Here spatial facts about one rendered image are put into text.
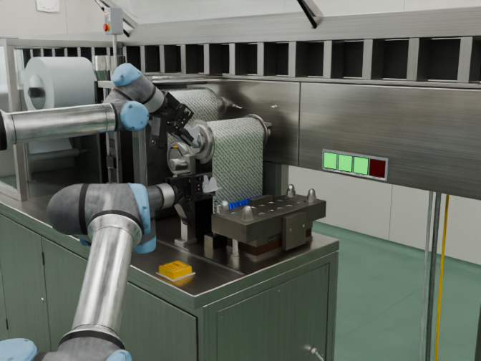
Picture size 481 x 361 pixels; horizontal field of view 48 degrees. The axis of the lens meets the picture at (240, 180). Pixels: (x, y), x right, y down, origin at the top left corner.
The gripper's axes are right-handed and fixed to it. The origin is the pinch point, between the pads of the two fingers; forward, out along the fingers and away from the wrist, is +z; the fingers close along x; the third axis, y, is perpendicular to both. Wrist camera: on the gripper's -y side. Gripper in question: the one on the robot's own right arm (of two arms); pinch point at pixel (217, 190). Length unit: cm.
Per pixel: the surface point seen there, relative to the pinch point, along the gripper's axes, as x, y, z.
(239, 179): -0.3, 2.2, 10.2
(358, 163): -35.3, 9.9, 29.7
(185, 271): -13.5, -17.5, -24.8
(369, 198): 104, -72, 263
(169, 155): 22.7, 9.3, -2.0
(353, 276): 69, -109, 191
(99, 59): 75, 42, 2
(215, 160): -0.2, 10.4, -0.6
